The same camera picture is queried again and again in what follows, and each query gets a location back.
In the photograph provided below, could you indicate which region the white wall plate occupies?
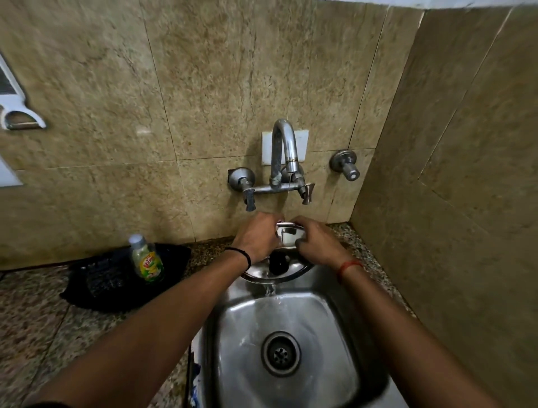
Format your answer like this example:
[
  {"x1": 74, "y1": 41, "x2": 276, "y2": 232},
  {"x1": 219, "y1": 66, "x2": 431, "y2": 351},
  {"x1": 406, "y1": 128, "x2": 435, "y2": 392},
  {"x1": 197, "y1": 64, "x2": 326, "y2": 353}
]
[{"x1": 261, "y1": 130, "x2": 310, "y2": 166}]

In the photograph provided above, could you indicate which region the red thread bracelet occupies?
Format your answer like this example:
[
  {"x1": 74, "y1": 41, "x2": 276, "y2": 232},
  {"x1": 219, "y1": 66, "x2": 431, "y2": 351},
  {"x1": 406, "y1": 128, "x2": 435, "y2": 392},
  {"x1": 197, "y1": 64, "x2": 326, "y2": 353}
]
[{"x1": 337, "y1": 260, "x2": 365, "y2": 283}]

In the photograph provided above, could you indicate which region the sink drain strainer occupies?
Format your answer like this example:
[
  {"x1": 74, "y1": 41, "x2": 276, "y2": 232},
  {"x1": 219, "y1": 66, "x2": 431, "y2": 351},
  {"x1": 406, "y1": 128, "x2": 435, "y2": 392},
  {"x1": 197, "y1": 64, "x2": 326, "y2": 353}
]
[{"x1": 260, "y1": 331, "x2": 302, "y2": 377}]

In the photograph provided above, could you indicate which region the steel wall faucet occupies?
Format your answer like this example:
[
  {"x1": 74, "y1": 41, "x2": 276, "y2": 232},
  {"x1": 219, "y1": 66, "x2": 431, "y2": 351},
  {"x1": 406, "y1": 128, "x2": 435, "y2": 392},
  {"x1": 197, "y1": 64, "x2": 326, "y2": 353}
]
[{"x1": 228, "y1": 119, "x2": 316, "y2": 212}]

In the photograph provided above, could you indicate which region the blue white packet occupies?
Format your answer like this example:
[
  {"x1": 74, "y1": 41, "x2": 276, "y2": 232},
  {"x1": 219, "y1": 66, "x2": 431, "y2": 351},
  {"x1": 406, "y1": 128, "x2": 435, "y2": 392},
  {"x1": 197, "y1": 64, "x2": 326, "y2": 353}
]
[{"x1": 186, "y1": 342, "x2": 203, "y2": 408}]

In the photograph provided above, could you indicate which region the small steel bowl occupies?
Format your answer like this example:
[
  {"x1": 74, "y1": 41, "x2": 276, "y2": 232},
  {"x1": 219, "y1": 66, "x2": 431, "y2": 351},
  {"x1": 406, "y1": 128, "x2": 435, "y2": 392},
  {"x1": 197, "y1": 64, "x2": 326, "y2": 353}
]
[{"x1": 275, "y1": 221, "x2": 307, "y2": 249}]

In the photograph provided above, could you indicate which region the white wall fixture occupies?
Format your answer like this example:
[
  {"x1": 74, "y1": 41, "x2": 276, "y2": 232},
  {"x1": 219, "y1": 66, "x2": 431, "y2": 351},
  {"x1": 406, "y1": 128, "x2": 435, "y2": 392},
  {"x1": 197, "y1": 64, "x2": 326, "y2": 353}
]
[{"x1": 0, "y1": 157, "x2": 24, "y2": 188}]

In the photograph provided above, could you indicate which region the stainless steel sink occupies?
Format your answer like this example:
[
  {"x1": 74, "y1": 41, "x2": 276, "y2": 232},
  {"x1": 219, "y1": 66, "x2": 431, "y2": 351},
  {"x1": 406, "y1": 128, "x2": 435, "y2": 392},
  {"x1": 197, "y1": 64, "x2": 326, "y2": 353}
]
[{"x1": 197, "y1": 269, "x2": 392, "y2": 408}]

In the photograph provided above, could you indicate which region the black wristband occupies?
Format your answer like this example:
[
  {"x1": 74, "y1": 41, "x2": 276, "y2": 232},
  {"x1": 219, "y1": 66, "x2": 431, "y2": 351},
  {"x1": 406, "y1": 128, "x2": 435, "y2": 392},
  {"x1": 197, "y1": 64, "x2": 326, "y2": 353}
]
[{"x1": 225, "y1": 247, "x2": 252, "y2": 272}]

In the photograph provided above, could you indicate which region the steel lid with black knob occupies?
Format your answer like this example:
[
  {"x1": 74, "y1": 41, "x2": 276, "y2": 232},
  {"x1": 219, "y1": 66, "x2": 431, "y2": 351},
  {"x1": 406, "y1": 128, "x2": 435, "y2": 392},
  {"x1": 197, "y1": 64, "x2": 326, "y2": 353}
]
[{"x1": 241, "y1": 247, "x2": 316, "y2": 285}]

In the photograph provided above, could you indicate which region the person's left forearm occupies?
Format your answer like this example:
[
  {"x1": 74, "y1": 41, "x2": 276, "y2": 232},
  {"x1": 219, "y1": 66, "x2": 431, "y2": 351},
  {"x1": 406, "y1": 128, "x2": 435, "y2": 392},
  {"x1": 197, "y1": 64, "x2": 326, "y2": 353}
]
[{"x1": 25, "y1": 249, "x2": 251, "y2": 408}]

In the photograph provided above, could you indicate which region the person's right hand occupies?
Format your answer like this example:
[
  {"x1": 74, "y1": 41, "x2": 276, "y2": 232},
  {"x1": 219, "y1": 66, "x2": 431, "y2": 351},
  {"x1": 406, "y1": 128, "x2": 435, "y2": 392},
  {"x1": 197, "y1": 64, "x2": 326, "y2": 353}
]
[{"x1": 289, "y1": 215, "x2": 353, "y2": 270}]

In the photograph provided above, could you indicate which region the person's left hand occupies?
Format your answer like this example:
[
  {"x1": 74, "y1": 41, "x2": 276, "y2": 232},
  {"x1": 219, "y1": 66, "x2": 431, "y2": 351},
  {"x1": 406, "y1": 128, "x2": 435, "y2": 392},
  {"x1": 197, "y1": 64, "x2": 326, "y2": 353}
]
[{"x1": 232, "y1": 211, "x2": 285, "y2": 266}]

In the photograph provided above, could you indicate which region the white wall bracket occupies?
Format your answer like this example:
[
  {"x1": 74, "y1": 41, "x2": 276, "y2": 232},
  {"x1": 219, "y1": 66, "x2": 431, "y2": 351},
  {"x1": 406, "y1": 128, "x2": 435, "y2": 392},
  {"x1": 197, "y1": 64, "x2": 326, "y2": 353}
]
[{"x1": 0, "y1": 52, "x2": 47, "y2": 131}]

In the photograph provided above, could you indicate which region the person's right forearm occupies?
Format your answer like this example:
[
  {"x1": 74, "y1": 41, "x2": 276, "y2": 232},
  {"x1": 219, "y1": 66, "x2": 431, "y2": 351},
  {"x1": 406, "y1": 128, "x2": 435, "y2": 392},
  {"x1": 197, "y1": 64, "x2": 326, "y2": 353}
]
[{"x1": 338, "y1": 263, "x2": 501, "y2": 408}]

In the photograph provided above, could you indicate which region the green dish soap bottle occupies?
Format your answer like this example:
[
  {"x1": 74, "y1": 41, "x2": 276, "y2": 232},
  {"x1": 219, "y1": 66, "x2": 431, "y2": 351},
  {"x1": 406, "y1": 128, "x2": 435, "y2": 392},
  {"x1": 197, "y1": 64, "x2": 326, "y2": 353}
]
[{"x1": 128, "y1": 234, "x2": 165, "y2": 283}]

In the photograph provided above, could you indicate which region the black plastic basket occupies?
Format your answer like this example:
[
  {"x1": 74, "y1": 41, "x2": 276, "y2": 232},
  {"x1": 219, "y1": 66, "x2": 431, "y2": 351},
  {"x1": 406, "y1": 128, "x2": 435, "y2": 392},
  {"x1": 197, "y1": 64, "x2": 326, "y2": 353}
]
[{"x1": 60, "y1": 242, "x2": 192, "y2": 313}]

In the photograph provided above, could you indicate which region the steel wall valve knob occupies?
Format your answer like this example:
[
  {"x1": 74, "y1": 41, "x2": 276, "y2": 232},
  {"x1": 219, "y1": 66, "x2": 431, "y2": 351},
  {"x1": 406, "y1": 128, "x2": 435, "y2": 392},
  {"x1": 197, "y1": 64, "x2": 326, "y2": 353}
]
[{"x1": 329, "y1": 149, "x2": 361, "y2": 182}]

